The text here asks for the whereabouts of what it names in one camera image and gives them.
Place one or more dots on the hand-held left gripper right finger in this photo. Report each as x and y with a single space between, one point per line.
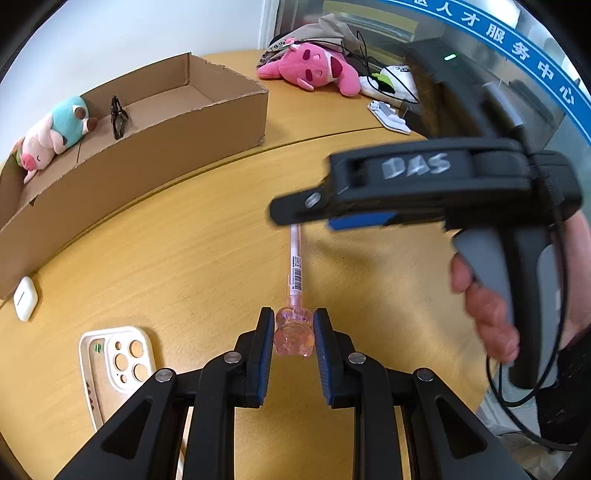
323 355

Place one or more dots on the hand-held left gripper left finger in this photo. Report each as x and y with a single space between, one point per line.
264 355

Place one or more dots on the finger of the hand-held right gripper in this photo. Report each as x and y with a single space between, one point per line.
360 220

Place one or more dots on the pink pen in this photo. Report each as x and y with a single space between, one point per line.
295 277

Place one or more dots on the brown cardboard box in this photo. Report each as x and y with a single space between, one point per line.
138 157

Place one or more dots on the person's right hand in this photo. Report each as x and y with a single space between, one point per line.
489 318

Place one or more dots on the white plastic gadget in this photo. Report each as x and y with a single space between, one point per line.
388 117

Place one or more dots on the white and green plush toy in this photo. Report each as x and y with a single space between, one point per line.
397 78

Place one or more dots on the hot pink plush toy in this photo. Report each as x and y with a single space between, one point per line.
309 64

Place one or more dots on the white phone case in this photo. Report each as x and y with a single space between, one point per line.
104 392

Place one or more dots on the beige cloth bag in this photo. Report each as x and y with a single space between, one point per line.
323 27

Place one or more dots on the person's dark clothing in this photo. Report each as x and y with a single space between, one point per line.
568 406

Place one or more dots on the white earbuds case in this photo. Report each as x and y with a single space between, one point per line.
25 297

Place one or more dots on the black sunglasses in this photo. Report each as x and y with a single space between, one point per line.
116 121

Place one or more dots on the pink pig plush teal outfit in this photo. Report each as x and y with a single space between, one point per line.
41 143

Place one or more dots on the blue wall sign band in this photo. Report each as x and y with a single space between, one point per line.
531 50

